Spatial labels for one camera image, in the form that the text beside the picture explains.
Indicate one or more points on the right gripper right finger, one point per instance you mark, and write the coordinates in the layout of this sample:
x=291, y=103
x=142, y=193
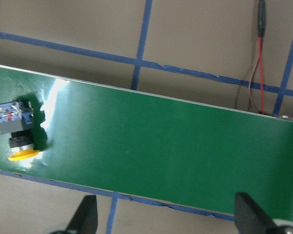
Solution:
x=250, y=218

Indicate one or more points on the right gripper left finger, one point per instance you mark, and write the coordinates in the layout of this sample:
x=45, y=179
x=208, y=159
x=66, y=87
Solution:
x=85, y=218

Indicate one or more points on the yellow push button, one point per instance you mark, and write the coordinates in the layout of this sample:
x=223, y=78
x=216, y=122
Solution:
x=17, y=119

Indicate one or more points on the green conveyor belt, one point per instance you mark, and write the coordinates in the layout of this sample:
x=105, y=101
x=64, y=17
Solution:
x=183, y=152

